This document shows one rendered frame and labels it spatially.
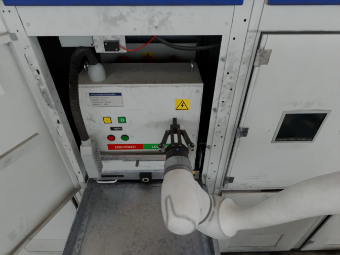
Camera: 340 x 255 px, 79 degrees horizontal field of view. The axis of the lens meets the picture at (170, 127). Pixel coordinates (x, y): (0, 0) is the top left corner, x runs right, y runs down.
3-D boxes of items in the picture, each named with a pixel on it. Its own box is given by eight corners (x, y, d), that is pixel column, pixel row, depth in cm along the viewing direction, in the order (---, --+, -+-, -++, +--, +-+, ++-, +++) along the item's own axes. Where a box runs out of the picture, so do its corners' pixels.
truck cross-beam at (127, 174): (198, 178, 107) (199, 171, 104) (93, 180, 107) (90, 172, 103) (197, 171, 111) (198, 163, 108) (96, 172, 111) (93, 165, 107)
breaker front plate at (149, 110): (194, 172, 105) (203, 86, 76) (97, 174, 104) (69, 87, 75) (193, 170, 106) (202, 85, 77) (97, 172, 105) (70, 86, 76)
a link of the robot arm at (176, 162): (192, 186, 65) (190, 172, 70) (194, 167, 60) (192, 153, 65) (163, 187, 65) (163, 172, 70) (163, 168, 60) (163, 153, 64)
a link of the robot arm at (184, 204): (153, 177, 62) (181, 196, 68) (151, 229, 50) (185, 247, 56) (180, 161, 58) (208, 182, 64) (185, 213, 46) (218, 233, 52)
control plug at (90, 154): (99, 178, 90) (90, 149, 80) (88, 178, 90) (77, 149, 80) (103, 164, 97) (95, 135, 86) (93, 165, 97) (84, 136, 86)
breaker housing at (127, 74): (195, 171, 106) (204, 83, 76) (96, 172, 105) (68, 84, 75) (186, 114, 146) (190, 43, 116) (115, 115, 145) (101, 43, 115)
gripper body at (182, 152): (164, 171, 69) (164, 152, 77) (189, 171, 69) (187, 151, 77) (164, 155, 65) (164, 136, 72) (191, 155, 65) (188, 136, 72)
